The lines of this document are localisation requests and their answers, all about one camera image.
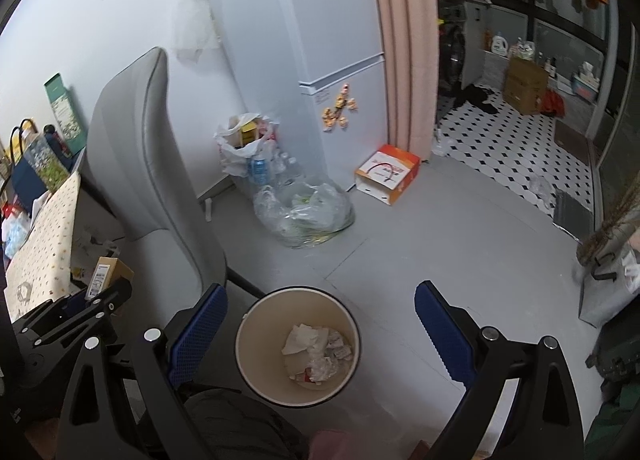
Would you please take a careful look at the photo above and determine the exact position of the yellow gecko fridge magnet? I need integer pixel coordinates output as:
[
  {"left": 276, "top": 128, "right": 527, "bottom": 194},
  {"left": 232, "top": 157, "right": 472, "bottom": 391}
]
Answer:
[{"left": 321, "top": 83, "right": 358, "bottom": 133}]

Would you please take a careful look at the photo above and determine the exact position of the clear plastic garbage bag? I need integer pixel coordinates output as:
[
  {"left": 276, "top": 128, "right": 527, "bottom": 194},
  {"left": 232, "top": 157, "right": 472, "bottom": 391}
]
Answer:
[{"left": 253, "top": 176, "right": 356, "bottom": 249}]

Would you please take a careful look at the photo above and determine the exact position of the white mesh bag hanging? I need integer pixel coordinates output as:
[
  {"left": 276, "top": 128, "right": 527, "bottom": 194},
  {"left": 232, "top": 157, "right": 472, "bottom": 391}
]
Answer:
[{"left": 170, "top": 0, "right": 220, "bottom": 62}]

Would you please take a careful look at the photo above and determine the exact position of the pink curtain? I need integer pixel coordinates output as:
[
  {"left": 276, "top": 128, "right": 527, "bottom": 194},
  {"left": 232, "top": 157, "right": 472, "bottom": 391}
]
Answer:
[{"left": 377, "top": 0, "right": 439, "bottom": 161}]

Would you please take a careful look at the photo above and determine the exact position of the orange white cardboard box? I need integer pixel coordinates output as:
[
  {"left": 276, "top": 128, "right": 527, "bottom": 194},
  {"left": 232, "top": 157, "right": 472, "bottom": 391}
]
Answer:
[{"left": 355, "top": 145, "right": 421, "bottom": 206}]

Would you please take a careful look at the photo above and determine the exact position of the white detergent bottle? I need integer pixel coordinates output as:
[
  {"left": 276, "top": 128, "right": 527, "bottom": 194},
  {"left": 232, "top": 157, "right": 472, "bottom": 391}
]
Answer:
[{"left": 490, "top": 33, "right": 509, "bottom": 57}]

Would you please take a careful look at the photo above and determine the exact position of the navy tote bag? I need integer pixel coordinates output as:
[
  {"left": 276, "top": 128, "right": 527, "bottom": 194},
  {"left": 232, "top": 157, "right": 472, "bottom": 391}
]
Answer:
[{"left": 8, "top": 118, "right": 57, "bottom": 213}]

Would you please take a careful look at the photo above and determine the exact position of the blue tissue pack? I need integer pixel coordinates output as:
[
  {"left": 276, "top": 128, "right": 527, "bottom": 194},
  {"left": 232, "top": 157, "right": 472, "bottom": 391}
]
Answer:
[{"left": 1, "top": 213, "right": 30, "bottom": 260}]

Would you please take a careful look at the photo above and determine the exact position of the cream round trash bin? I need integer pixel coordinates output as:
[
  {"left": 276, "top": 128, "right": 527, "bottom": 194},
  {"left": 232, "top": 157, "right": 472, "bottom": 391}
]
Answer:
[{"left": 234, "top": 287, "right": 362, "bottom": 408}]

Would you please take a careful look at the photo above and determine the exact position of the small brown labelled box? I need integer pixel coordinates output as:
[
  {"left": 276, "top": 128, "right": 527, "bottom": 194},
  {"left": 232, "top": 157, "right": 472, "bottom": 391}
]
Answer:
[{"left": 85, "top": 256, "right": 134, "bottom": 301}]

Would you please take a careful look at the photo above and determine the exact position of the dark trouser knee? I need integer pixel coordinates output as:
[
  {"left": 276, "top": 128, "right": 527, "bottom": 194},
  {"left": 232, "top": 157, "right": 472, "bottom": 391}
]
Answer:
[{"left": 184, "top": 388, "right": 309, "bottom": 460}]

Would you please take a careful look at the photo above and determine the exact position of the grey bag with black handle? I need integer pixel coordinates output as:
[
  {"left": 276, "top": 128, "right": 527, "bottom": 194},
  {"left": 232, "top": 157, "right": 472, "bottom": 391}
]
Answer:
[{"left": 578, "top": 220, "right": 639, "bottom": 328}]

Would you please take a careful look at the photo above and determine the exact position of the white bag of recyclables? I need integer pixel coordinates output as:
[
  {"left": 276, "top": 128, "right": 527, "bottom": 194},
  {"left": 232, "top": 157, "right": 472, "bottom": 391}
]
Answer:
[{"left": 214, "top": 113, "right": 303, "bottom": 198}]

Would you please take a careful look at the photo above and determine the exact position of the green tall box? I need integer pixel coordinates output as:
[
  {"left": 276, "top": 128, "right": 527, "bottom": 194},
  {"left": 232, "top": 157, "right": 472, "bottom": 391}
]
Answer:
[{"left": 44, "top": 73, "right": 87, "bottom": 156}]

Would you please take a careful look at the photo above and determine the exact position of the printed paper ball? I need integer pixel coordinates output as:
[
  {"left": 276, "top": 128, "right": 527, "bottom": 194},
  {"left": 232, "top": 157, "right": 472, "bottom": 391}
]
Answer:
[{"left": 326, "top": 329, "right": 352, "bottom": 362}]

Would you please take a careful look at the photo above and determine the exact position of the brown cardboard box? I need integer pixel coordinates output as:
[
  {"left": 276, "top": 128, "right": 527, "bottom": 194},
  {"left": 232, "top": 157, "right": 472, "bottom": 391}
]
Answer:
[{"left": 502, "top": 57, "right": 549, "bottom": 116}]

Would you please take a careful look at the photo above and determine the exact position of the white refrigerator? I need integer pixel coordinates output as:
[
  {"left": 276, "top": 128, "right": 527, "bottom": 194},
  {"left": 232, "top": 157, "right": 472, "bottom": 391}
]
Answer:
[{"left": 209, "top": 0, "right": 387, "bottom": 189}]

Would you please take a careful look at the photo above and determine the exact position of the torn red white carton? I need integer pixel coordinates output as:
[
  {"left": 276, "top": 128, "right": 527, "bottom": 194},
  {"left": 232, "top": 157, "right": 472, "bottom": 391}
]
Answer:
[{"left": 285, "top": 356, "right": 340, "bottom": 385}]

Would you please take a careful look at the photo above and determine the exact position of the white plastic wrapper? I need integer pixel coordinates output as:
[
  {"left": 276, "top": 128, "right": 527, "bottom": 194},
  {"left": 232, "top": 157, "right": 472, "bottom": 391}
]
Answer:
[{"left": 282, "top": 324, "right": 330, "bottom": 356}]

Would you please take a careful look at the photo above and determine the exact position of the grey upholstered chair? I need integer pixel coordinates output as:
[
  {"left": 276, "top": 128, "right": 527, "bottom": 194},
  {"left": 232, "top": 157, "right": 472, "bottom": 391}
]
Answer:
[{"left": 79, "top": 45, "right": 266, "bottom": 301}]

